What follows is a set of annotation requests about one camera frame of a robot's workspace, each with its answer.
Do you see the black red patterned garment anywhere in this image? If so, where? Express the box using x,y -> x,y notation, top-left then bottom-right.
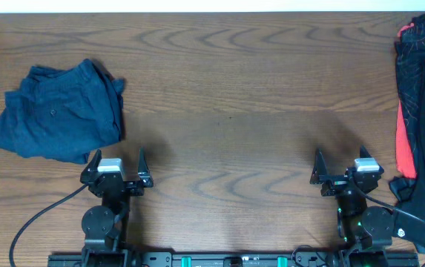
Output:
395,14 -> 425,179

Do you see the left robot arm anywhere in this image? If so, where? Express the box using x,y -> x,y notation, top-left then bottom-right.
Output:
80,149 -> 154,267

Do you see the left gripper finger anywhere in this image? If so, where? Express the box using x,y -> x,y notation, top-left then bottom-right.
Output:
84,149 -> 102,174
137,148 -> 150,178

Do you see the black mounting rail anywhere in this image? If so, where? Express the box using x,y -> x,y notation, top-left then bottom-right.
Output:
47,251 -> 420,267

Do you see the blue folded garment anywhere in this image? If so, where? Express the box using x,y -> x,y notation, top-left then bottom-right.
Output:
0,59 -> 125,164

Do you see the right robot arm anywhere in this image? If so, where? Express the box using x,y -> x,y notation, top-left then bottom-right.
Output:
310,146 -> 393,267

